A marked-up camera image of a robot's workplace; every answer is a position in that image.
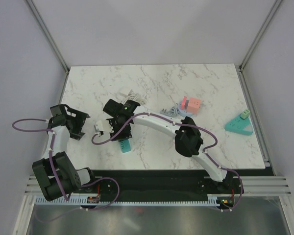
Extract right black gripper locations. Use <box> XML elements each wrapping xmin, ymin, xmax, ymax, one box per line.
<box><xmin>106</xmin><ymin>117</ymin><xmax>132</xmax><ymax>142</ymax></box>

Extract blue round power strip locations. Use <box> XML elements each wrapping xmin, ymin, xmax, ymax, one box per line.
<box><xmin>160</xmin><ymin>102</ymin><xmax>194</xmax><ymax>118</ymax></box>

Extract pink plug adapter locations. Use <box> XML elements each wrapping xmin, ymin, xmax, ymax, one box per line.
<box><xmin>181</xmin><ymin>96</ymin><xmax>187</xmax><ymax>110</ymax></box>

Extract pink cube socket adapter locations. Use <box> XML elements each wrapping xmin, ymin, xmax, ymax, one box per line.
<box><xmin>186</xmin><ymin>97</ymin><xmax>201</xmax><ymax>114</ymax></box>

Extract green plug adapter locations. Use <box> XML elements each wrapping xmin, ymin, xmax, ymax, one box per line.
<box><xmin>240</xmin><ymin>109</ymin><xmax>250</xmax><ymax>119</ymax></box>

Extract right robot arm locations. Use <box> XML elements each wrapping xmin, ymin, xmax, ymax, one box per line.
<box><xmin>101</xmin><ymin>99</ymin><xmax>235</xmax><ymax>193</ymax></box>

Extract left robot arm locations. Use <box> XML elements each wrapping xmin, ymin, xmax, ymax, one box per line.
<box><xmin>32</xmin><ymin>104</ymin><xmax>98</xmax><ymax>201</ymax></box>

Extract white plug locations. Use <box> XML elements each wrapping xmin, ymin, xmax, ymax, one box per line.
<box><xmin>118</xmin><ymin>87</ymin><xmax>131</xmax><ymax>97</ymax></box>

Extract teal rectangular power strip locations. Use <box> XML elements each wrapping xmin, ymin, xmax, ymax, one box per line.
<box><xmin>119</xmin><ymin>139</ymin><xmax>131</xmax><ymax>153</ymax></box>

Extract teal triangular power strip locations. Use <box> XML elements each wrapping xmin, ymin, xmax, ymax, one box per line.
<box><xmin>224</xmin><ymin>115</ymin><xmax>254</xmax><ymax>136</ymax></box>

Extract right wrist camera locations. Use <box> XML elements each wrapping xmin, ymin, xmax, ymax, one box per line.
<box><xmin>94</xmin><ymin>120</ymin><xmax>114</xmax><ymax>135</ymax></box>

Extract white cord of teal strip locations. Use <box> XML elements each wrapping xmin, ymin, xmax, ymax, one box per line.
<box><xmin>123</xmin><ymin>94</ymin><xmax>147</xmax><ymax>105</ymax></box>

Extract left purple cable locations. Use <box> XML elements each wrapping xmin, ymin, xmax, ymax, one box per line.
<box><xmin>11</xmin><ymin>118</ymin><xmax>72</xmax><ymax>203</ymax></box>

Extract purple cable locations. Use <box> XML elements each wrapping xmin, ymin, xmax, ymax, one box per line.
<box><xmin>92</xmin><ymin>112</ymin><xmax>245</xmax><ymax>213</ymax></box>
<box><xmin>11</xmin><ymin>118</ymin><xmax>72</xmax><ymax>203</ymax></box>

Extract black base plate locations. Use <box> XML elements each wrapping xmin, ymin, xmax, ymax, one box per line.
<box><xmin>80</xmin><ymin>168</ymin><xmax>245</xmax><ymax>204</ymax></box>

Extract white cable duct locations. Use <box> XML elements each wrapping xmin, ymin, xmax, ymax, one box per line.
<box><xmin>35</xmin><ymin>194</ymin><xmax>241</xmax><ymax>207</ymax></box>

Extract left aluminium frame post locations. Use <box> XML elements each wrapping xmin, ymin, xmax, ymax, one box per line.
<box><xmin>24</xmin><ymin>0</ymin><xmax>70</xmax><ymax>74</ymax></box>

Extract aluminium frame post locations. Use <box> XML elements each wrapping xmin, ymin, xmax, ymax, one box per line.
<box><xmin>24</xmin><ymin>0</ymin><xmax>70</xmax><ymax>74</ymax></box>
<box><xmin>238</xmin><ymin>0</ymin><xmax>284</xmax><ymax>72</ymax></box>

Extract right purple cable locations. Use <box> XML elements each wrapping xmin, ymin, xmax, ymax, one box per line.
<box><xmin>92</xmin><ymin>112</ymin><xmax>245</xmax><ymax>213</ymax></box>

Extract right aluminium frame post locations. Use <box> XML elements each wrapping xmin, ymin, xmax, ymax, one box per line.
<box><xmin>238</xmin><ymin>0</ymin><xmax>284</xmax><ymax>72</ymax></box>

